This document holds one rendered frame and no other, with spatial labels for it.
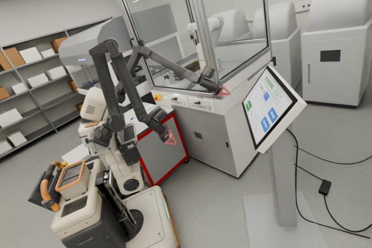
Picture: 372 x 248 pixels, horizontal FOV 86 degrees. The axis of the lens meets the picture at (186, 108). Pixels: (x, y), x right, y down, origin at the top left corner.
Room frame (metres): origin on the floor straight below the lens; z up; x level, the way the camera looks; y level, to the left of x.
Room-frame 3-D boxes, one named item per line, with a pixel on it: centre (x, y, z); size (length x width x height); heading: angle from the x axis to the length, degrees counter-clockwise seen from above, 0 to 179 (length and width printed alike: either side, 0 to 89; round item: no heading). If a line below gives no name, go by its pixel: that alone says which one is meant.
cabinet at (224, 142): (2.12, -0.36, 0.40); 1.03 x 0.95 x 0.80; 38
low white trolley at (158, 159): (2.01, 0.54, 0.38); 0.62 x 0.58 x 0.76; 38
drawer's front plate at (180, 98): (1.87, 0.05, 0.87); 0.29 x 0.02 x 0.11; 38
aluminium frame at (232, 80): (2.13, -0.35, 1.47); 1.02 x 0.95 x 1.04; 38
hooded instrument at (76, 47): (3.45, 0.82, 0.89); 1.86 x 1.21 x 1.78; 38
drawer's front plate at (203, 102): (1.62, -0.14, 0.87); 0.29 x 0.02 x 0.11; 38
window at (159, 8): (1.85, 0.01, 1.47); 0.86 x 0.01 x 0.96; 38
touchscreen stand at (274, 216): (0.97, -0.44, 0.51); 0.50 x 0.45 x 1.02; 76
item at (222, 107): (2.13, -0.35, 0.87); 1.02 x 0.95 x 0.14; 38
